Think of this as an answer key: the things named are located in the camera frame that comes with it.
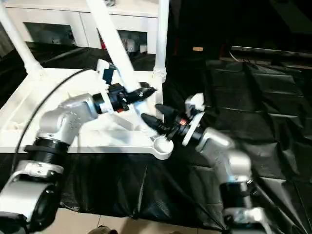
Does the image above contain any white plastic table leg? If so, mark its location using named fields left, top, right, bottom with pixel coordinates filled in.
left=153, top=0, right=171, bottom=81
left=0, top=0, right=45, bottom=77
left=84, top=0, right=150, bottom=115

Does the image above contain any white plastic table top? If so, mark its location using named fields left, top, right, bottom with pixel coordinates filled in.
left=0, top=67, right=174, bottom=161

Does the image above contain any white glass-door cabinet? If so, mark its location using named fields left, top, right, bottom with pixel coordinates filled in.
left=4, top=0, right=159, bottom=55

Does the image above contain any dark long bar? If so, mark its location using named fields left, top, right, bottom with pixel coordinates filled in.
left=230, top=45, right=312, bottom=61

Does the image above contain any black table mat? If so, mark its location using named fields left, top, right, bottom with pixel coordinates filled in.
left=0, top=41, right=312, bottom=232

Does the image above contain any black left camera cable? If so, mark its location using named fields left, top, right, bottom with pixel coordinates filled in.
left=9, top=69, right=85, bottom=176

